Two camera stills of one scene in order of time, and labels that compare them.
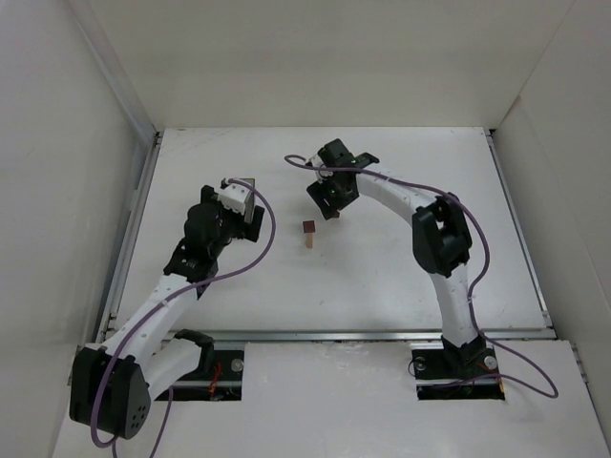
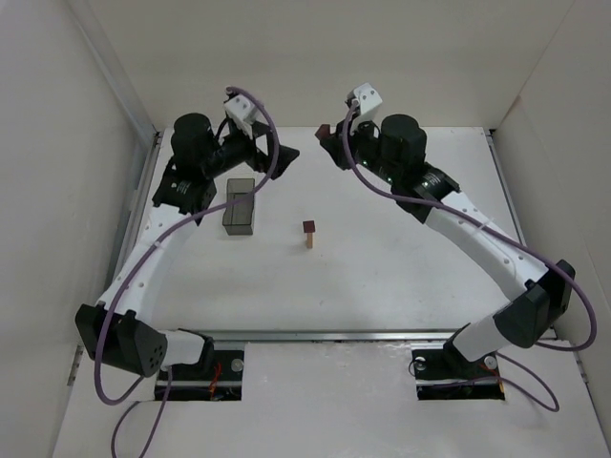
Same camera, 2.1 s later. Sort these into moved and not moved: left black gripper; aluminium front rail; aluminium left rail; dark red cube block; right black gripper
Moved: right black gripper; left black gripper
Not moved: dark red cube block; aluminium front rail; aluminium left rail
